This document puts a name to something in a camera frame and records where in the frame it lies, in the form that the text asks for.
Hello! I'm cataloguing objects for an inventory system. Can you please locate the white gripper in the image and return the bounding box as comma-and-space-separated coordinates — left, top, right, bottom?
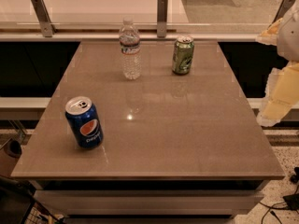
256, 7, 299, 127

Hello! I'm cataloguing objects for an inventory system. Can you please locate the green soda can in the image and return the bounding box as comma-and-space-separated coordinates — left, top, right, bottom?
172, 35, 194, 75

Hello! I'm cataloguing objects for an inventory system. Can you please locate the blue pepsi can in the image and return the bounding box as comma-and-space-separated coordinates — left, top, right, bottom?
65, 96, 104, 149

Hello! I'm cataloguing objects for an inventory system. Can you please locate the clear plastic water bottle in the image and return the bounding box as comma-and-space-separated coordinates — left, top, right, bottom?
119, 17, 141, 80

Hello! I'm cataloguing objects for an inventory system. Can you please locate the brown round bin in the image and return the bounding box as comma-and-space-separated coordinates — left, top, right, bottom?
0, 138, 22, 177

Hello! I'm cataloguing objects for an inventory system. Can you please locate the right metal railing bracket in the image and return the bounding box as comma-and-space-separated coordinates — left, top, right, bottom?
273, 0, 296, 21

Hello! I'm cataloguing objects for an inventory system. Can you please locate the metal railing bracket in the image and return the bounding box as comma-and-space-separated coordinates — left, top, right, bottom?
31, 0, 55, 37
273, 0, 296, 21
157, 0, 168, 38

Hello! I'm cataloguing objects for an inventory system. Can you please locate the middle metal railing bracket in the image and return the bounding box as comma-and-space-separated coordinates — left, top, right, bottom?
157, 0, 168, 38

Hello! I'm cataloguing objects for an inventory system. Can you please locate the black power adapter with cables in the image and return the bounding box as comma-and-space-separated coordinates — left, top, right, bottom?
260, 166, 299, 224

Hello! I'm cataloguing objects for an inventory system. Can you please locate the left metal railing bracket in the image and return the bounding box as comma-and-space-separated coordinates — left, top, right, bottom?
31, 0, 55, 37

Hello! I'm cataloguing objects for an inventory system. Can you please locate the black wire basket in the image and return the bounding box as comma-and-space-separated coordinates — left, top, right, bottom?
0, 180, 65, 224

